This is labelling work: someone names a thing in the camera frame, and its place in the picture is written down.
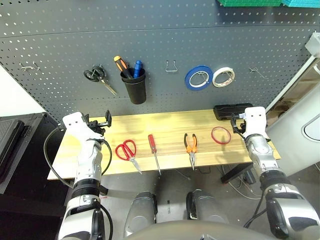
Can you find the black plastic cup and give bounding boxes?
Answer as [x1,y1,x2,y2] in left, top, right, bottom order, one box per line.
[120,67,147,105]

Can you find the black side cabinet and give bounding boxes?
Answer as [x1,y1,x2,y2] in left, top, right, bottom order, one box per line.
[0,111,76,240]

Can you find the black handled scissors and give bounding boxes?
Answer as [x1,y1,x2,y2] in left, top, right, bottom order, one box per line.
[83,64,118,96]

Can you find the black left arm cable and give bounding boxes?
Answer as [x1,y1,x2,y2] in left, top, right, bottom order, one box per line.
[99,139,113,177]
[43,126,76,190]

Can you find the grey robot torso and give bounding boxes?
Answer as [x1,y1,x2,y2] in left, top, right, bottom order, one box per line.
[119,219,276,240]

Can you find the dark grey pegboard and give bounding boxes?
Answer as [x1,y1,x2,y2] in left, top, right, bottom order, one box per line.
[0,0,320,126]

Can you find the orange black needle-nose pliers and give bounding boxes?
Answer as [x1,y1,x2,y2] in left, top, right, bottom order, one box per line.
[183,132,198,171]

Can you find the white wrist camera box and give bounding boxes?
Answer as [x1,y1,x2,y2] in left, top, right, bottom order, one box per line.
[61,112,103,141]
[243,106,268,140]

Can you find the translucent white bin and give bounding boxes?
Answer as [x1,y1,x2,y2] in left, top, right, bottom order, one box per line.
[304,31,320,58]

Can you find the silver robot leg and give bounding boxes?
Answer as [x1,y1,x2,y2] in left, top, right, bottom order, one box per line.
[185,189,230,225]
[123,191,158,238]

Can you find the red handled screwdriver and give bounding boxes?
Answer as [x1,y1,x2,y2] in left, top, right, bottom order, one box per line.
[147,134,162,176]

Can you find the silver right robot leg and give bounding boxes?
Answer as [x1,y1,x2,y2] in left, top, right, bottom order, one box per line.
[185,189,230,225]

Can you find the black flat case stack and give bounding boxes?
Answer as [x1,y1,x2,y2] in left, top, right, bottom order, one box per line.
[0,119,28,176]

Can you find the silver left robot leg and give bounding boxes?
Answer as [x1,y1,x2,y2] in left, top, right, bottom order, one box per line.
[123,191,158,238]

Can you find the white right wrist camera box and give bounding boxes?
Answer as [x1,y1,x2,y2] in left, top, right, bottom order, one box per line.
[243,106,268,140]

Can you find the blue tape roll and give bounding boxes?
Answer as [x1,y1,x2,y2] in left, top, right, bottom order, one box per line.
[184,65,214,91]

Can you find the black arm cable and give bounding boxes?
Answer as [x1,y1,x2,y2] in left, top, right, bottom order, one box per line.
[243,192,267,228]
[43,126,76,190]
[99,139,113,177]

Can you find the metal single peg hook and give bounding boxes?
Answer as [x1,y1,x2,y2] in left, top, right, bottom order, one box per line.
[248,66,270,80]

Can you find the red handled scissors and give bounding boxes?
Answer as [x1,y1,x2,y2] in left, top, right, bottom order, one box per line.
[114,139,143,175]

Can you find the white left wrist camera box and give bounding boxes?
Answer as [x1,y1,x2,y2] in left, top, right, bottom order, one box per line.
[61,112,103,141]

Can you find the orange black screwdriver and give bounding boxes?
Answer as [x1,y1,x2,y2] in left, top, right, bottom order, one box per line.
[113,55,135,79]

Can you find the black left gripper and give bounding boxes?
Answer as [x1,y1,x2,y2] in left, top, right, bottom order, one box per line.
[83,109,113,137]

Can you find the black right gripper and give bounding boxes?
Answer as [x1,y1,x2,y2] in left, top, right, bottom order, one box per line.
[231,112,247,135]

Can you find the red tape roll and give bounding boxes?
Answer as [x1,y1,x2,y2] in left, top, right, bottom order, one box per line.
[211,126,232,145]

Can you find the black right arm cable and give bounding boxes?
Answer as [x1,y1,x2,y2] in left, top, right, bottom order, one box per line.
[243,192,267,228]

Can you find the white shelf frame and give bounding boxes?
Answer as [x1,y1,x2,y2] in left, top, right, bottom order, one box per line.
[264,53,320,113]

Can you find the black ribbed tool case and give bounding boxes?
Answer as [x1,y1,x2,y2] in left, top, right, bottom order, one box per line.
[213,102,253,121]

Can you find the white tape roll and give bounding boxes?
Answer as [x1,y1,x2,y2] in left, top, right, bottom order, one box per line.
[212,66,236,88]

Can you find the green plastic crate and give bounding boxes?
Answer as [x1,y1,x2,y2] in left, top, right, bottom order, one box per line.
[216,0,285,8]

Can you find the metal wire pliers holder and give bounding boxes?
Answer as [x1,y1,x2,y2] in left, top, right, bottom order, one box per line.
[164,59,179,73]

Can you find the metal double peg hook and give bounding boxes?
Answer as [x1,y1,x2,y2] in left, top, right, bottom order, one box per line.
[19,61,41,73]

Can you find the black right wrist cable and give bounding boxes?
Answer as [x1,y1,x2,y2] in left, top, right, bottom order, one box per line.
[230,116,247,141]

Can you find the teal plastic crate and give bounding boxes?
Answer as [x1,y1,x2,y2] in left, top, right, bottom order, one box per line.
[281,0,320,8]

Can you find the white floor cables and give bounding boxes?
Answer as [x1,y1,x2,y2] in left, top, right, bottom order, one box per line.
[217,164,263,201]

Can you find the black power adapter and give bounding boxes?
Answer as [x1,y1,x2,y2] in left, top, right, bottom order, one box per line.
[243,169,256,185]

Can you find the blue handled screwdriver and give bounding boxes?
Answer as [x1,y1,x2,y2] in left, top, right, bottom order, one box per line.
[133,60,143,79]

